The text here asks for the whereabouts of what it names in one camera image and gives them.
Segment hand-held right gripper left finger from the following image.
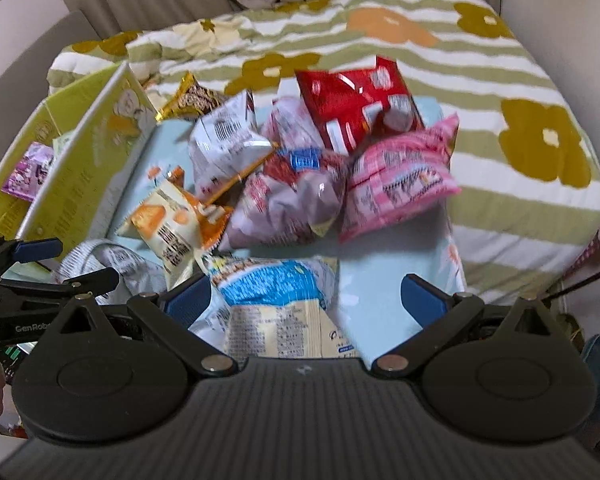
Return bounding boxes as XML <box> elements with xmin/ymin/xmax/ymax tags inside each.
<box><xmin>55</xmin><ymin>274</ymin><xmax>239</xmax><ymax>377</ymax></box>

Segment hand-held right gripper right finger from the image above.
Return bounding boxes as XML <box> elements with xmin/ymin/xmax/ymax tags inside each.
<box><xmin>370</xmin><ymin>274</ymin><xmax>571</xmax><ymax>378</ymax></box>

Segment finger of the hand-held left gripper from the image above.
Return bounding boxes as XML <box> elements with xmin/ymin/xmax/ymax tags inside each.
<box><xmin>0</xmin><ymin>266</ymin><xmax>121</xmax><ymax>311</ymax></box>
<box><xmin>0</xmin><ymin>236</ymin><xmax>64</xmax><ymax>267</ymax></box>

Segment blue and cream snack packet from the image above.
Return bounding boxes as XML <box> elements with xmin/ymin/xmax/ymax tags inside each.
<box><xmin>190</xmin><ymin>254</ymin><xmax>362</xmax><ymax>360</ymax></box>

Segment gold snack packet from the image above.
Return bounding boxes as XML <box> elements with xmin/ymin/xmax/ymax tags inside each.
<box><xmin>155</xmin><ymin>72</ymin><xmax>229</xmax><ymax>122</ymax></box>

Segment white grey crumpled packet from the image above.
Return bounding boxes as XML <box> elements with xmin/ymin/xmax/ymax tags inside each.
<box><xmin>55</xmin><ymin>238</ymin><xmax>169</xmax><ymax>307</ymax></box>

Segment orange and white snack packet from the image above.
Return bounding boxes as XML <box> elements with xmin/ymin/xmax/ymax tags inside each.
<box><xmin>116</xmin><ymin>166</ymin><xmax>234</xmax><ymax>274</ymax></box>

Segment pale purple snack packet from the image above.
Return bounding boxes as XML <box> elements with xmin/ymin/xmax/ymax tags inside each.
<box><xmin>217</xmin><ymin>147</ymin><xmax>352</xmax><ymax>252</ymax></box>

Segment pale pink snack packet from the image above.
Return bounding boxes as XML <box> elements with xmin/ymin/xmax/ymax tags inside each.
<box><xmin>261</xmin><ymin>96</ymin><xmax>331</xmax><ymax>154</ymax></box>

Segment grey padded headboard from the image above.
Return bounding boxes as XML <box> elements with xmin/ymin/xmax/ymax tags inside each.
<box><xmin>0</xmin><ymin>10</ymin><xmax>104</xmax><ymax>113</ymax></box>

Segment red snack packet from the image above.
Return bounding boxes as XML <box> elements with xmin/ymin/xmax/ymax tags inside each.
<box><xmin>295</xmin><ymin>56</ymin><xmax>426</xmax><ymax>154</ymax></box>

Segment floral striped blanket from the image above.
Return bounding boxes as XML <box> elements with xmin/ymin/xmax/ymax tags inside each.
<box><xmin>46</xmin><ymin>0</ymin><xmax>600</xmax><ymax>283</ymax></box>

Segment black cable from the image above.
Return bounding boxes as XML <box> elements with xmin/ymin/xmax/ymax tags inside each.
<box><xmin>544</xmin><ymin>266</ymin><xmax>600</xmax><ymax>303</ymax></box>

